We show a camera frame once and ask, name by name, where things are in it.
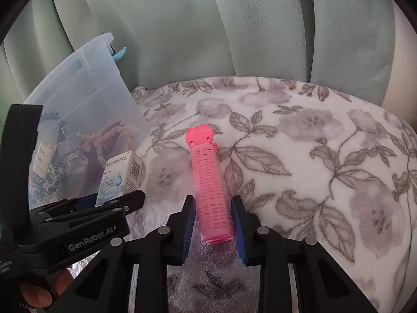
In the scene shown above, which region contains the black clover headband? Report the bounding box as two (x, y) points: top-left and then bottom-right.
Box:
(38, 112), (66, 145)

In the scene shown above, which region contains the green curtain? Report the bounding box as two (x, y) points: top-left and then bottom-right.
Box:
(0, 0), (417, 105)

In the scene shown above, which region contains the pink hair roller clip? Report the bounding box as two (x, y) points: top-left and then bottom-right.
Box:
(185, 124), (233, 244)

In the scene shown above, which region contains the floral white blanket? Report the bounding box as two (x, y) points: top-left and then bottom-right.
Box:
(128, 77), (416, 312)

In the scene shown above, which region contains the dark red hair claw clip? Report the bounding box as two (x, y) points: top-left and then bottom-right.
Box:
(82, 121), (124, 192)

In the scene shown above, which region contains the translucent plastic storage box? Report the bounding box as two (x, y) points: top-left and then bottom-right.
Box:
(26, 33), (150, 208)

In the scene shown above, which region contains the left hand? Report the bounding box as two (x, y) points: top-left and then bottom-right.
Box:
(20, 268), (73, 308)

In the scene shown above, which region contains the white hair claw clip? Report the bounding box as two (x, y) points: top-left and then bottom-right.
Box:
(33, 142), (56, 179)

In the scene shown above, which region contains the leopard print scrunchie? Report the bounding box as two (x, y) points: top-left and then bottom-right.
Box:
(29, 162), (65, 201)

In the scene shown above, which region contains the small medicine box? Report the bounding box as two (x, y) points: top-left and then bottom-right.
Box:
(95, 151), (143, 207)

